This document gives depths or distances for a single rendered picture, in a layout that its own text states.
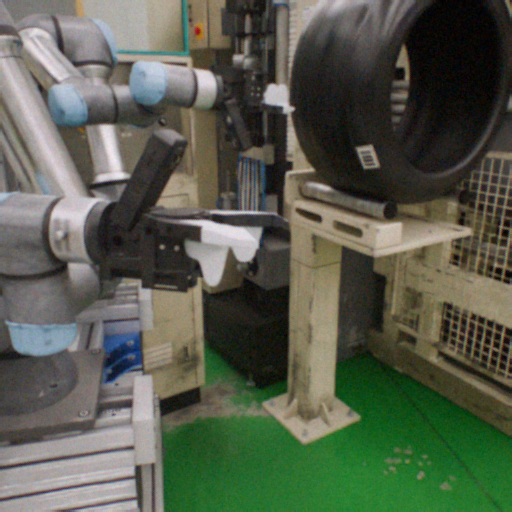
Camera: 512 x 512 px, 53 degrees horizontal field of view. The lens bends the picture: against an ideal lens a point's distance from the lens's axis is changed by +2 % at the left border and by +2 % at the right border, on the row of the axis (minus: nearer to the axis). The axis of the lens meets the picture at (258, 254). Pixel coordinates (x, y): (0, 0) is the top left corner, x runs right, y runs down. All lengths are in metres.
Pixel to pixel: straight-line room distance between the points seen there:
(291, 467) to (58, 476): 1.00
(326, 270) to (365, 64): 0.77
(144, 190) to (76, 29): 0.92
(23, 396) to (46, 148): 0.38
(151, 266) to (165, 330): 1.33
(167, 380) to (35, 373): 1.12
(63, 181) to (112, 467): 0.49
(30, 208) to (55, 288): 0.10
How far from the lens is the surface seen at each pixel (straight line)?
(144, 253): 0.54
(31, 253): 0.62
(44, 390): 0.90
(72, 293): 0.68
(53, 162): 0.75
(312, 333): 1.78
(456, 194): 1.51
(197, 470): 1.82
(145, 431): 0.93
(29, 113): 0.76
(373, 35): 1.20
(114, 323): 1.37
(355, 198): 1.36
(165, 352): 1.90
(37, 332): 0.66
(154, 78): 1.00
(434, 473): 1.89
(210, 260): 0.49
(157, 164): 0.54
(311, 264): 1.68
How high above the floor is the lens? 1.21
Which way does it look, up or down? 19 degrees down
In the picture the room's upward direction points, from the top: straight up
